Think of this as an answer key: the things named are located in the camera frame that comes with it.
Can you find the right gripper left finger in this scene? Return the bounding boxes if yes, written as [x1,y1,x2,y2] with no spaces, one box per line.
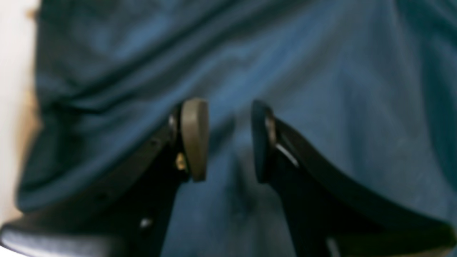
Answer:
[1,98,209,257]

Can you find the dark blue t-shirt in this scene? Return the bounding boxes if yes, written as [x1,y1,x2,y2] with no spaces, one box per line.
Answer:
[16,0,456,257]

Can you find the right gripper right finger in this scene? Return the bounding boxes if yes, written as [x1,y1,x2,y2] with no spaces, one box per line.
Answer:
[251,100,456,257]

